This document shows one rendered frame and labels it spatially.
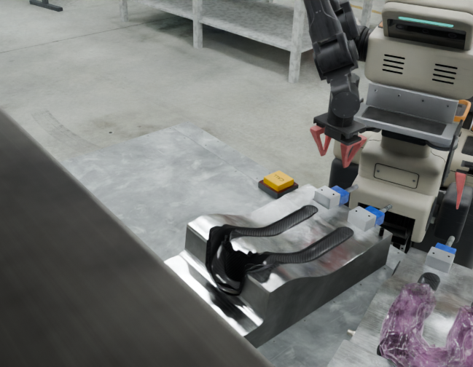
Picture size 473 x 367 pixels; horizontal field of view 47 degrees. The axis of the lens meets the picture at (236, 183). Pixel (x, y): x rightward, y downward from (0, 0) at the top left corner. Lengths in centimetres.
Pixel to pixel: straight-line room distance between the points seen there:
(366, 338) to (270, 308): 18
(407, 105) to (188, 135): 71
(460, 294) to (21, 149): 109
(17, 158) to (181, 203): 129
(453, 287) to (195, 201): 67
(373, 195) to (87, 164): 83
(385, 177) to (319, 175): 160
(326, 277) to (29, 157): 98
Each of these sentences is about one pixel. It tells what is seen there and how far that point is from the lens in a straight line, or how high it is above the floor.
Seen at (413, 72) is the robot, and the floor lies 114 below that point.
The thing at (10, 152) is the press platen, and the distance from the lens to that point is 17.
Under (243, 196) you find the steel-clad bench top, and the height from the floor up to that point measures 80.
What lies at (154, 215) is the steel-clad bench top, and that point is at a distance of 141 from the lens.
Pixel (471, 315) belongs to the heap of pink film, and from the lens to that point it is 108.
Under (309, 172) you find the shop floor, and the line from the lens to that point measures 316.
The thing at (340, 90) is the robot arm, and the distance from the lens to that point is 109.
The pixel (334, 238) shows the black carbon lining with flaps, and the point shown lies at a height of 88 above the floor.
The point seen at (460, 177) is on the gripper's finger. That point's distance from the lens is 117.
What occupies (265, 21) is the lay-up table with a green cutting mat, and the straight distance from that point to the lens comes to 503.
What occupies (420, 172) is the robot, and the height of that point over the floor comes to 87.
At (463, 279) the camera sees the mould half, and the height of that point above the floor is 86.
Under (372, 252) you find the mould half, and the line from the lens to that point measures 122.
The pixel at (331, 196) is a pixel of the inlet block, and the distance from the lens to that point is 129.
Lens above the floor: 162
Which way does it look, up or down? 32 degrees down
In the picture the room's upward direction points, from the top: 2 degrees clockwise
